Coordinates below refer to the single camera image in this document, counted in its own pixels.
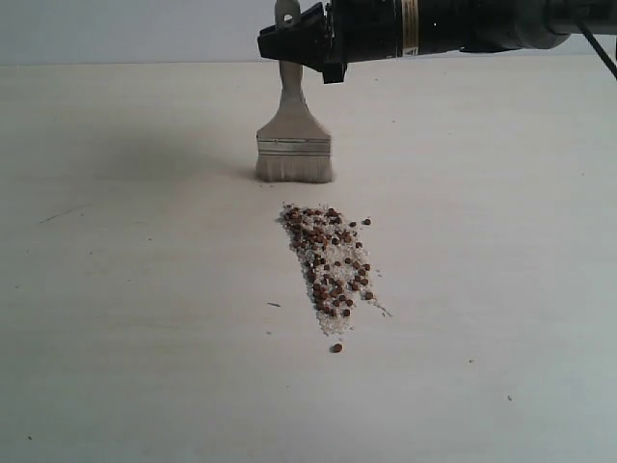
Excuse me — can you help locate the brown and white debris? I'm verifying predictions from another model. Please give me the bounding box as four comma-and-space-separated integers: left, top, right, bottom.
274, 202, 394, 339

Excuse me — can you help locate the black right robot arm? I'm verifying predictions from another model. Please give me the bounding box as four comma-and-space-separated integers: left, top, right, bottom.
257, 1, 580, 84

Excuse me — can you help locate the white paint brush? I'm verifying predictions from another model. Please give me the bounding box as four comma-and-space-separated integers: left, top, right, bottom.
254, 0, 335, 184

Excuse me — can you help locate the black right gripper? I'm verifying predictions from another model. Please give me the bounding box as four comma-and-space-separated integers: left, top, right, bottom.
257, 0, 400, 84

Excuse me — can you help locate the black right camera cable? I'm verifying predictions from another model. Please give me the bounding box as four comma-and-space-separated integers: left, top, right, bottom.
576, 14, 617, 81

